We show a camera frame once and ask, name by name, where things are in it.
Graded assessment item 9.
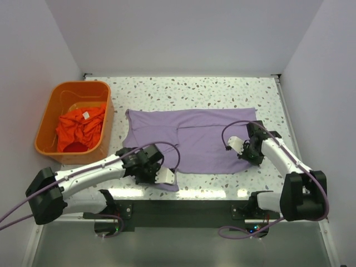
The purple t shirt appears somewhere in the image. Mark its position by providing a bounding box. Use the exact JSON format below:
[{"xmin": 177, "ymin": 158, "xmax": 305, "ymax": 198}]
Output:
[{"xmin": 123, "ymin": 108, "xmax": 256, "ymax": 175}]

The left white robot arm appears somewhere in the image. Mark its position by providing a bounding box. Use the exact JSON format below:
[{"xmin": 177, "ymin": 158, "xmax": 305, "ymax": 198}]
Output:
[{"xmin": 26, "ymin": 145, "xmax": 164, "ymax": 225}]

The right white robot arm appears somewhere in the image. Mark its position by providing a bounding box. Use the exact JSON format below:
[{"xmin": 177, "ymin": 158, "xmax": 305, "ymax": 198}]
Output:
[{"xmin": 238, "ymin": 121, "xmax": 329, "ymax": 221}]

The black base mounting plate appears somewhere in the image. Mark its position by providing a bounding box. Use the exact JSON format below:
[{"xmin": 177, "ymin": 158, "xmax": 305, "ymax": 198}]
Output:
[{"xmin": 83, "ymin": 200, "xmax": 280, "ymax": 236}]

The orange t shirt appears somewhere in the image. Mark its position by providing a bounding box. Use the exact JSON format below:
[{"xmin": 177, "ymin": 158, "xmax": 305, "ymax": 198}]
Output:
[{"xmin": 56, "ymin": 103, "xmax": 106, "ymax": 153}]

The orange plastic bin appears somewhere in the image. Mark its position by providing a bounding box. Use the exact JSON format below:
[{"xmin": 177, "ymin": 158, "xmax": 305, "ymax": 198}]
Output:
[{"xmin": 34, "ymin": 81, "xmax": 114, "ymax": 165}]

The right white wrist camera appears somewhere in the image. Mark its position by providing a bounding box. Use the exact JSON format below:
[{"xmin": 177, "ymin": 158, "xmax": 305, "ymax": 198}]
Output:
[{"xmin": 226, "ymin": 136, "xmax": 245, "ymax": 155}]

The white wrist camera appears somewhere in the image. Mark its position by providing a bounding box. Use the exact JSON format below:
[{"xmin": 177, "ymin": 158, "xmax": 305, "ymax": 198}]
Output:
[
  {"xmin": 226, "ymin": 136, "xmax": 245, "ymax": 155},
  {"xmin": 155, "ymin": 167, "xmax": 176, "ymax": 185}
]

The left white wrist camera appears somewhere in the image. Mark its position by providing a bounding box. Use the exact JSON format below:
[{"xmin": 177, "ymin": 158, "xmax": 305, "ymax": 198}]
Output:
[{"xmin": 155, "ymin": 167, "xmax": 176, "ymax": 185}]

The aluminium frame rail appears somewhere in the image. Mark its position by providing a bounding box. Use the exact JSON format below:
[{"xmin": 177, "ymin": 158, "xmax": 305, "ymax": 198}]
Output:
[{"xmin": 35, "ymin": 197, "xmax": 329, "ymax": 223}]

